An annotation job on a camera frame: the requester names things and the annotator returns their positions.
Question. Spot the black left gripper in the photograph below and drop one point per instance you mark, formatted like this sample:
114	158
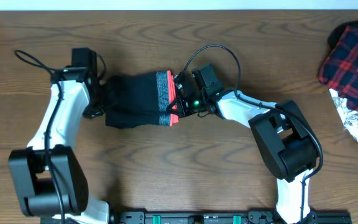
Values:
92	112

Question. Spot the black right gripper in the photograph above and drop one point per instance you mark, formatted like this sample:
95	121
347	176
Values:
184	111

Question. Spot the black leggings red waistband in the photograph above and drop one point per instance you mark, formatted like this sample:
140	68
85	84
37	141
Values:
136	100

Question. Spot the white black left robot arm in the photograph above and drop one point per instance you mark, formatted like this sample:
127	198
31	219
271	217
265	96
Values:
47	177

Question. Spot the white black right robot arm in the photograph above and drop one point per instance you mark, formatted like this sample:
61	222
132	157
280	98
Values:
287	145

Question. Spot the red navy plaid garment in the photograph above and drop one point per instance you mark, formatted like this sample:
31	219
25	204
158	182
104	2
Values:
339	70

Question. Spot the black mounting rail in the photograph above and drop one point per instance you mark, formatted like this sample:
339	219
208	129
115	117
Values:
248	217

